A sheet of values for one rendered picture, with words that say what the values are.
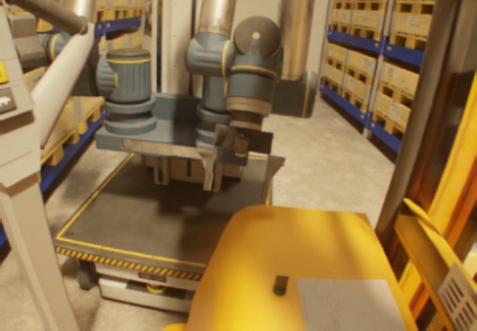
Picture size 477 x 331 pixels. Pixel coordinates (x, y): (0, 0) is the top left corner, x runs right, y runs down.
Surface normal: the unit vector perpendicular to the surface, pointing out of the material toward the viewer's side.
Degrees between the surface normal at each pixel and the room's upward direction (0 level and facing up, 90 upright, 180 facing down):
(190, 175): 90
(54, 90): 68
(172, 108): 90
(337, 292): 0
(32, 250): 90
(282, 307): 0
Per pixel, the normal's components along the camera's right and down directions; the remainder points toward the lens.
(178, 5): -0.11, 0.40
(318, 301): 0.07, -0.91
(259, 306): -0.17, -0.90
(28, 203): 0.94, 0.20
